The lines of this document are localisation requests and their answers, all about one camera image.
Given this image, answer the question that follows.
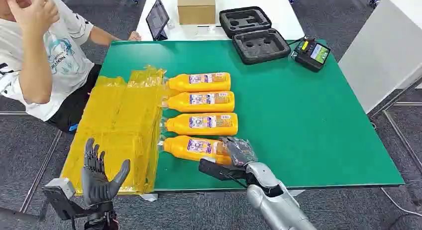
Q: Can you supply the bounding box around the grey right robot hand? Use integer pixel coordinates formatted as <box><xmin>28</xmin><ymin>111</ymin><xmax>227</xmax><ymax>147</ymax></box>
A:
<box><xmin>218</xmin><ymin>136</ymin><xmax>258</xmax><ymax>167</ymax></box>

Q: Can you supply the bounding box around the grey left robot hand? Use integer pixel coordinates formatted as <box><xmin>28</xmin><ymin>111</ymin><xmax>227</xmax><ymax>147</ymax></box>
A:
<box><xmin>81</xmin><ymin>138</ymin><xmax>131</xmax><ymax>207</ymax></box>

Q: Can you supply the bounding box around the orange drink bottle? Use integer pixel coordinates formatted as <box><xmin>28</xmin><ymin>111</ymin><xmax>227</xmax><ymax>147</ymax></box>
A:
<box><xmin>162</xmin><ymin>91</ymin><xmax>236</xmax><ymax>114</ymax></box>
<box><xmin>161</xmin><ymin>135</ymin><xmax>233</xmax><ymax>166</ymax></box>
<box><xmin>167</xmin><ymin>72</ymin><xmax>232</xmax><ymax>93</ymax></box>
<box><xmin>164</xmin><ymin>113</ymin><xmax>239</xmax><ymax>136</ymax></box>

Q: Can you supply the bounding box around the yellow plastic sheet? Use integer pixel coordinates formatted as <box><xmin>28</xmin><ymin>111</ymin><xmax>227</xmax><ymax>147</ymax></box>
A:
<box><xmin>60</xmin><ymin>66</ymin><xmax>169</xmax><ymax>196</ymax></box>

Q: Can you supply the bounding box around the green table mat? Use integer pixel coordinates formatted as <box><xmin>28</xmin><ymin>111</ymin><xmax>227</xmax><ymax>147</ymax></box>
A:
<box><xmin>98</xmin><ymin>39</ymin><xmax>405</xmax><ymax>193</ymax></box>

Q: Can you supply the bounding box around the black foam case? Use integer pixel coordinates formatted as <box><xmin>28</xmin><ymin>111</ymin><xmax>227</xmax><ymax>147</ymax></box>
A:
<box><xmin>218</xmin><ymin>5</ymin><xmax>292</xmax><ymax>66</ymax></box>

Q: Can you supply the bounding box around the black device with screen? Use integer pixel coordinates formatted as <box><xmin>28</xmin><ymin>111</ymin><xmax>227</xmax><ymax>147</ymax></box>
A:
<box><xmin>291</xmin><ymin>37</ymin><xmax>331</xmax><ymax>73</ymax></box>

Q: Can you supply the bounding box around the person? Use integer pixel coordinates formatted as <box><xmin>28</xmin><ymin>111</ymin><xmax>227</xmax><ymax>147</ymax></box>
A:
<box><xmin>0</xmin><ymin>0</ymin><xmax>142</xmax><ymax>134</ymax></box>

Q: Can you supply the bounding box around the brown cardboard box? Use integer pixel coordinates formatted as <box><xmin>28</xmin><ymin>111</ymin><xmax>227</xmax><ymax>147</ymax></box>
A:
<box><xmin>177</xmin><ymin>0</ymin><xmax>216</xmax><ymax>25</ymax></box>

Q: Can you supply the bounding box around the black tablet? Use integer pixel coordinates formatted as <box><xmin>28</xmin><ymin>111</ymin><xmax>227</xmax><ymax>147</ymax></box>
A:
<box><xmin>145</xmin><ymin>0</ymin><xmax>170</xmax><ymax>41</ymax></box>

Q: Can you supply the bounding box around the white side table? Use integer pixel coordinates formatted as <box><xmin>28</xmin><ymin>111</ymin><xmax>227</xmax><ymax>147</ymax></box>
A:
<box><xmin>338</xmin><ymin>0</ymin><xmax>422</xmax><ymax>114</ymax></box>

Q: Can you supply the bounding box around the person's right hand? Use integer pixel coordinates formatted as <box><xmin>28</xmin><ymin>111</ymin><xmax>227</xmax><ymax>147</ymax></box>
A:
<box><xmin>6</xmin><ymin>0</ymin><xmax>61</xmax><ymax>38</ymax></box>

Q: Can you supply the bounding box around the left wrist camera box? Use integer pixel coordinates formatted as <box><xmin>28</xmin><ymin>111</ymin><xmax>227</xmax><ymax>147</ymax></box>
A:
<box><xmin>42</xmin><ymin>177</ymin><xmax>77</xmax><ymax>200</ymax></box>

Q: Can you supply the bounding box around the black device cable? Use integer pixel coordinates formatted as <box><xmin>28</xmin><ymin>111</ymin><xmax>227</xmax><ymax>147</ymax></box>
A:
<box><xmin>286</xmin><ymin>36</ymin><xmax>307</xmax><ymax>47</ymax></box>

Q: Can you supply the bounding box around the white floor cable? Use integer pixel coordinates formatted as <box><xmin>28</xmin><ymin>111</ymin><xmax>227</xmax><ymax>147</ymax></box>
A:
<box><xmin>380</xmin><ymin>187</ymin><xmax>422</xmax><ymax>218</ymax></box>

